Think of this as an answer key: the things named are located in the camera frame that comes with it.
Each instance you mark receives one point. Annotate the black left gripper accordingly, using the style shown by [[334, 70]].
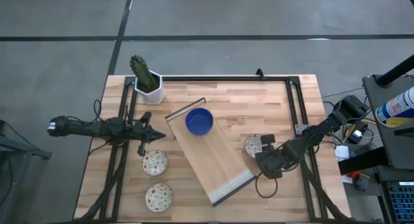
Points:
[[144, 133]]

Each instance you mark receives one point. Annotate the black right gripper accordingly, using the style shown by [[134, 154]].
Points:
[[276, 159]]

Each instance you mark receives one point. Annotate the floral patterned mini bowl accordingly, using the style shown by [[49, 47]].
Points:
[[154, 162], [251, 145], [158, 197]]

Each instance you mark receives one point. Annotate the blue bowl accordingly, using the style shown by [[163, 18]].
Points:
[[199, 121]]

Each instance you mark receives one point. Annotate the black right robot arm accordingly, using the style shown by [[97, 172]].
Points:
[[323, 127]]

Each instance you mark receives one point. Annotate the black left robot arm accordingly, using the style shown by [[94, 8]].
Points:
[[84, 128]]

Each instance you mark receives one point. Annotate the white hexagonal plant pot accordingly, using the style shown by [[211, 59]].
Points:
[[155, 96]]

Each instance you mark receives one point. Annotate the wooden cutting board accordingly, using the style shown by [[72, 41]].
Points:
[[213, 156]]

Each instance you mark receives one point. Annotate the green cactus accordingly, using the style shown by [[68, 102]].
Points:
[[140, 70]]

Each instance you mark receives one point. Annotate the white paper sheet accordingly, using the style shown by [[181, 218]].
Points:
[[342, 153]]

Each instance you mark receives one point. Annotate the small black clamp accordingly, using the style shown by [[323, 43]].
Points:
[[259, 73]]

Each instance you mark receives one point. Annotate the black and red tool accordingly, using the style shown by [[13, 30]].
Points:
[[359, 181]]

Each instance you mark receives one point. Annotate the black cart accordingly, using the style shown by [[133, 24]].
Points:
[[398, 146]]

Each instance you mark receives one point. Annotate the black floor stand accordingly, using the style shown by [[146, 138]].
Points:
[[19, 149]]

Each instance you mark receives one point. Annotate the white blue spray can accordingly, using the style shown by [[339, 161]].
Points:
[[396, 109]]

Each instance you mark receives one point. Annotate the black keyboard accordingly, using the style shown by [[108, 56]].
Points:
[[402, 201]]

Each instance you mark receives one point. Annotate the black pole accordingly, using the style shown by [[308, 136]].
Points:
[[396, 72]]

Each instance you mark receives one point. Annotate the grey metal bracket plate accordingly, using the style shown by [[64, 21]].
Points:
[[300, 129]]

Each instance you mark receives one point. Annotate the black diagonal frame strut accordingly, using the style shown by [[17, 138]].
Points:
[[106, 185]]

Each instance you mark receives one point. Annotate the black aluminium table frame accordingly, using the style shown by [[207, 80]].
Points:
[[226, 78]]

